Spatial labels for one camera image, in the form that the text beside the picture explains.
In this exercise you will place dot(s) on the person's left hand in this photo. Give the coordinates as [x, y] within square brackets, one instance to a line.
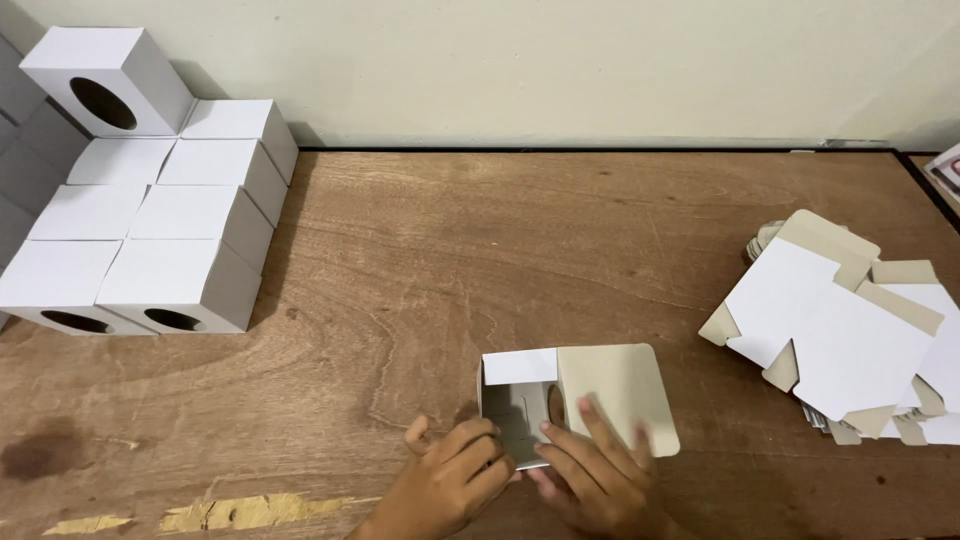
[439, 487]

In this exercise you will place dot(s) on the person's right hand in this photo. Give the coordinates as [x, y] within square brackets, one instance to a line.
[607, 487]

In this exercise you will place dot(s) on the white cardboard box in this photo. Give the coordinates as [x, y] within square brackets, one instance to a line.
[619, 382]

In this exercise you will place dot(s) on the pile of flat carton blanks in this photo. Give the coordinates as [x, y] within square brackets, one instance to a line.
[847, 337]

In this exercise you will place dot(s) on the stack of folded white boxes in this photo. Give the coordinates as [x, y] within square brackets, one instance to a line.
[172, 225]

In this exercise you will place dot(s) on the printed paper sheet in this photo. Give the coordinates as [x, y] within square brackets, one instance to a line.
[946, 174]

